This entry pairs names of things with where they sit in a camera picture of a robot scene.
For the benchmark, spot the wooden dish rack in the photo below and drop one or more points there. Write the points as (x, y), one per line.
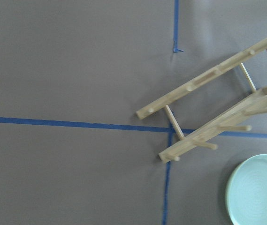
(218, 100)

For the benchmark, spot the mint green plate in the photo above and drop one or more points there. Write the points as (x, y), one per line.
(246, 192)

